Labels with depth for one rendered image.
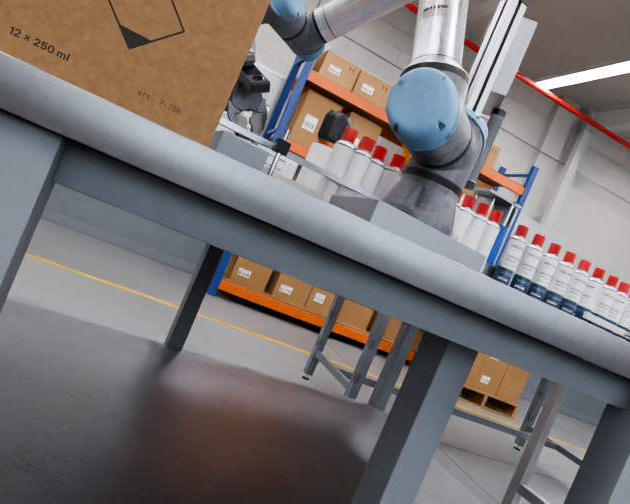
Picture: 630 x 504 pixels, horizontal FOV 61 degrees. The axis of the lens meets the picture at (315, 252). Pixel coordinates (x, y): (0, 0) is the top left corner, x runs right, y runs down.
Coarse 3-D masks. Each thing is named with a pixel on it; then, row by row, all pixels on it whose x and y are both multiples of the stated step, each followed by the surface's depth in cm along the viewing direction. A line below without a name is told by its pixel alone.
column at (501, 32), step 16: (512, 0) 124; (496, 16) 127; (512, 16) 126; (496, 32) 125; (512, 32) 126; (480, 48) 128; (496, 48) 125; (480, 64) 126; (496, 64) 125; (480, 80) 124; (480, 96) 126; (480, 112) 126
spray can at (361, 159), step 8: (360, 144) 133; (368, 144) 132; (360, 152) 131; (368, 152) 133; (352, 160) 132; (360, 160) 131; (368, 160) 132; (352, 168) 131; (360, 168) 131; (344, 176) 132; (352, 176) 131; (360, 176) 132; (360, 184) 133; (344, 192) 131; (352, 192) 132
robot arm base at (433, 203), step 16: (416, 176) 99; (432, 176) 97; (400, 192) 99; (416, 192) 98; (432, 192) 97; (448, 192) 98; (400, 208) 97; (416, 208) 96; (432, 208) 96; (448, 208) 98; (432, 224) 96; (448, 224) 98
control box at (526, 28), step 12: (528, 24) 126; (516, 36) 127; (528, 36) 126; (516, 48) 126; (504, 60) 127; (516, 60) 126; (504, 72) 127; (516, 72) 127; (504, 84) 126; (492, 96) 129; (504, 96) 127; (492, 108) 137
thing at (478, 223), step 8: (480, 208) 151; (488, 208) 151; (480, 216) 150; (472, 224) 150; (480, 224) 150; (472, 232) 150; (480, 232) 150; (464, 240) 151; (472, 240) 150; (472, 248) 150
